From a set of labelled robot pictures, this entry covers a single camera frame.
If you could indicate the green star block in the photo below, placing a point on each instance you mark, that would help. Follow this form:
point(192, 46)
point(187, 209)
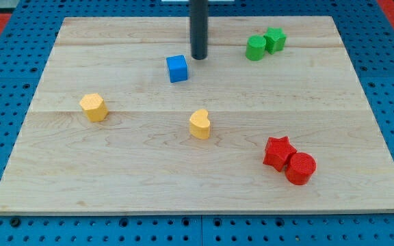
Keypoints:
point(275, 39)

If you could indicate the red cylinder block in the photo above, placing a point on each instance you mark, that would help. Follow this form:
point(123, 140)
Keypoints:
point(300, 168)

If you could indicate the blue cube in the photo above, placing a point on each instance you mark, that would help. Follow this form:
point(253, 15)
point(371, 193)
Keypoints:
point(177, 68)

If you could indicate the yellow hexagon block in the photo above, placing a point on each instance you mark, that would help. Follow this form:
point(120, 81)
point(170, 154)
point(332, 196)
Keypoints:
point(94, 108)

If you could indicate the red star block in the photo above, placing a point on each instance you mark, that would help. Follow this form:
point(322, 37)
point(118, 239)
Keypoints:
point(277, 152)

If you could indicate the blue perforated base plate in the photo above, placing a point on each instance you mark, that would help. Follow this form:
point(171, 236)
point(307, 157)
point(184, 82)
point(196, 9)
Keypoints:
point(25, 45)

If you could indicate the yellow heart block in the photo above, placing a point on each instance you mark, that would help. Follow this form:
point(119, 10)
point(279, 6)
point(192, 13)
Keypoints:
point(199, 124)

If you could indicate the green cylinder block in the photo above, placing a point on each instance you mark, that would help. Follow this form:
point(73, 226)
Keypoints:
point(255, 48)

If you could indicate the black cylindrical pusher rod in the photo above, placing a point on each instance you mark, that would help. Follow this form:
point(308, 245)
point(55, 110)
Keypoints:
point(198, 28)

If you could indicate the light wooden board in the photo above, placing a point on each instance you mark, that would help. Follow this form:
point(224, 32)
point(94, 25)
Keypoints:
point(142, 160)

